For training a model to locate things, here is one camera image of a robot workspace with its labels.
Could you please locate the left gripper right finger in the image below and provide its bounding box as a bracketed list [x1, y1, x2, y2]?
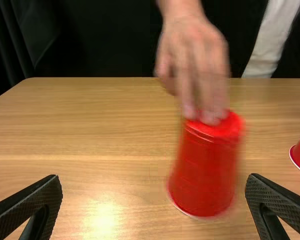
[244, 173, 300, 240]

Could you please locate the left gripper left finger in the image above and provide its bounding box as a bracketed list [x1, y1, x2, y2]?
[0, 174, 63, 240]

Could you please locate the person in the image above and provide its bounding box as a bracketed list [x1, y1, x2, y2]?
[153, 0, 300, 126]

